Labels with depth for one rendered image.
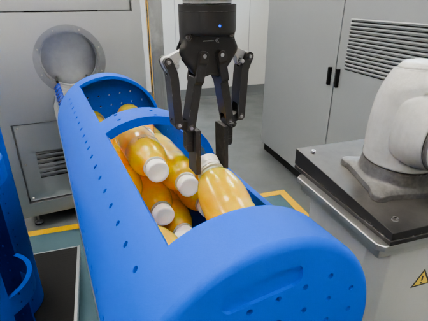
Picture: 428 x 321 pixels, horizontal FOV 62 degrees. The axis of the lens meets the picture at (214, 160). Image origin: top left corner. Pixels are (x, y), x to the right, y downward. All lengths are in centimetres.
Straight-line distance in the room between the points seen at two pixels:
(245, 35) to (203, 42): 533
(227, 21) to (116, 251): 30
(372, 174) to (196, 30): 54
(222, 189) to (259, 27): 546
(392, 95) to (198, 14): 46
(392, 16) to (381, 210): 155
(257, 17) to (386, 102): 515
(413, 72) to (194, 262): 60
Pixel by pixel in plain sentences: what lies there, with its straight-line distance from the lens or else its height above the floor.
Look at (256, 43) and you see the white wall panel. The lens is 591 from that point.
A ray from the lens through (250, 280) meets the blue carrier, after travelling 32.
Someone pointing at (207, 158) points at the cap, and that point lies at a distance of 54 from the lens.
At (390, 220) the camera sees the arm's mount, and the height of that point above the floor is 103.
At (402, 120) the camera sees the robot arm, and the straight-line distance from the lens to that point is 78.
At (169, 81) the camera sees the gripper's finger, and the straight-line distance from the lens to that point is 48.
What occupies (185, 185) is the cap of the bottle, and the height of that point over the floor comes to 112.
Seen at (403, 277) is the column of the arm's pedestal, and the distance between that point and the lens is 90.
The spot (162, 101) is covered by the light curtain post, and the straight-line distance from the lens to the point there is 175.
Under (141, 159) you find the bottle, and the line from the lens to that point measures 63.
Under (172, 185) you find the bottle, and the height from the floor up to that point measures 111.
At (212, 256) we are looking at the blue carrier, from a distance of 31.
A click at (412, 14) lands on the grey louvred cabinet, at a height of 135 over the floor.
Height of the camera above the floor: 142
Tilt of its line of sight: 24 degrees down
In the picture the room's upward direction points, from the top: straight up
